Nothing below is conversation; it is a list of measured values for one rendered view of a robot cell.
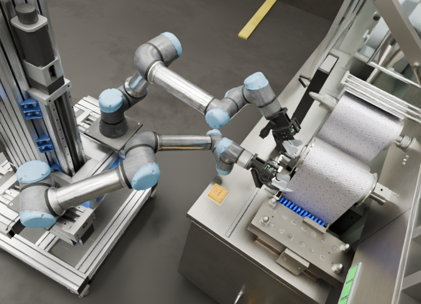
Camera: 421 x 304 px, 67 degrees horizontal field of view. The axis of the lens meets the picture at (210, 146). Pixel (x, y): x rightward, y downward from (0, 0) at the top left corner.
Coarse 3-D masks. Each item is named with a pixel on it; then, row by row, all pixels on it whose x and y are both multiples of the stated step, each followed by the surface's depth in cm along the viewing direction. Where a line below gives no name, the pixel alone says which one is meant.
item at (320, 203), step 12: (300, 180) 124; (288, 192) 133; (300, 192) 129; (312, 192) 125; (324, 192) 121; (300, 204) 134; (312, 204) 129; (324, 204) 126; (336, 204) 122; (348, 204) 118; (324, 216) 130; (336, 216) 126
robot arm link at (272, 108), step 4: (276, 100) 113; (272, 104) 112; (276, 104) 113; (280, 104) 115; (260, 108) 114; (264, 108) 113; (268, 108) 112; (272, 108) 112; (276, 108) 113; (280, 108) 115; (264, 112) 114; (268, 112) 113; (272, 112) 113; (276, 112) 114; (264, 116) 115; (268, 116) 115
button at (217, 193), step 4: (216, 184) 147; (212, 188) 145; (216, 188) 146; (220, 188) 146; (212, 192) 144; (216, 192) 144; (220, 192) 144; (224, 192) 145; (208, 196) 145; (212, 196) 143; (216, 196) 143; (220, 196) 143; (224, 196) 144; (216, 200) 143; (220, 200) 142
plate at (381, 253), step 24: (408, 96) 171; (408, 120) 145; (384, 168) 138; (408, 168) 112; (408, 192) 100; (384, 216) 107; (408, 216) 91; (360, 240) 115; (384, 240) 97; (384, 264) 88; (360, 288) 93; (384, 288) 80
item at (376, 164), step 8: (384, 152) 154; (376, 160) 159; (384, 160) 146; (376, 168) 152; (368, 200) 134; (368, 208) 128; (360, 224) 126; (344, 232) 141; (352, 232) 130; (360, 232) 127; (344, 240) 135; (352, 240) 132
